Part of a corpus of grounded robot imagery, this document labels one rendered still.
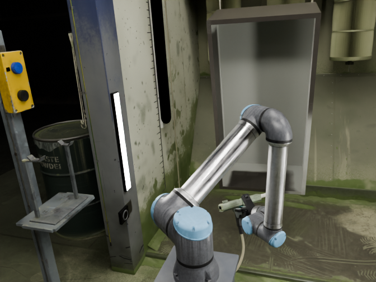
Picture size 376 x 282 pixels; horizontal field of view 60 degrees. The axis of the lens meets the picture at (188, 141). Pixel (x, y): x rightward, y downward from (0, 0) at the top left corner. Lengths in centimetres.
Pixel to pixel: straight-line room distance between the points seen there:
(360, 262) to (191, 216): 157
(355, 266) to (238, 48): 164
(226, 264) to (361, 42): 225
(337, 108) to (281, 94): 111
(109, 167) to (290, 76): 134
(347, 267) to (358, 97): 165
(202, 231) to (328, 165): 218
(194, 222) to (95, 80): 106
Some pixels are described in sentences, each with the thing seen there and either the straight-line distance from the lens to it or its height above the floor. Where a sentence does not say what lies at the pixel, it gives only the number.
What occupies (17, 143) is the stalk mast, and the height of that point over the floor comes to 114.
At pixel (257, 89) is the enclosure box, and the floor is 116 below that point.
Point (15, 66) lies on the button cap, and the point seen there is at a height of 149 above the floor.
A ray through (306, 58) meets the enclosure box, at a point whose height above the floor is 137.
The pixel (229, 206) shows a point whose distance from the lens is 204.
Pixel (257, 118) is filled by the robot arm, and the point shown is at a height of 119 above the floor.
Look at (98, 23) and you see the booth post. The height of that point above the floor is 165.
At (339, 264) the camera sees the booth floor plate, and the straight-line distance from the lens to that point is 254.
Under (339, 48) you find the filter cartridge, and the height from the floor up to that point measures 136.
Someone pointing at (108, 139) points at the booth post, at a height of 100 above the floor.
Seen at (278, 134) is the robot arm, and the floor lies 114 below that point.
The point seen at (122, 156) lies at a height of 88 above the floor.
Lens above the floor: 159
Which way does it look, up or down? 19 degrees down
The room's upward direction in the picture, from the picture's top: 4 degrees counter-clockwise
